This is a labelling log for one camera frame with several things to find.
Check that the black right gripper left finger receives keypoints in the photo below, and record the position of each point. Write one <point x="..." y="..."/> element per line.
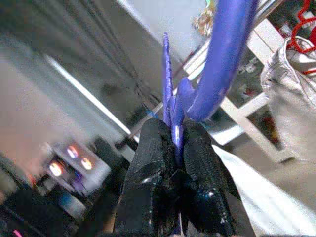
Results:
<point x="148" y="153"/>

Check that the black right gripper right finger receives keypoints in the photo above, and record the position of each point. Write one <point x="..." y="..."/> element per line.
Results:
<point x="202" y="172"/>

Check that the blue plastic clothes hanger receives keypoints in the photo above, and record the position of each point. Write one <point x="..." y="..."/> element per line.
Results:
<point x="222" y="61"/>

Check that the red clothes hanger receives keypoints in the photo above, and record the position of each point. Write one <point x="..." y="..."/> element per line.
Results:
<point x="295" y="43"/>

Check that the grey device with lights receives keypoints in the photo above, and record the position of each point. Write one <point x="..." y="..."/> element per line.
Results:
<point x="93" y="172"/>

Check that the white shelf unit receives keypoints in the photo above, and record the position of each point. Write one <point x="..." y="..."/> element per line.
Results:
<point x="256" y="130"/>

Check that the plain white garment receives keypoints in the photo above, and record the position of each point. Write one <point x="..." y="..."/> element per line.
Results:
<point x="271" y="202"/>

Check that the grey garment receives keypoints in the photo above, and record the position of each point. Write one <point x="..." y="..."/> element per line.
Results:
<point x="291" y="93"/>

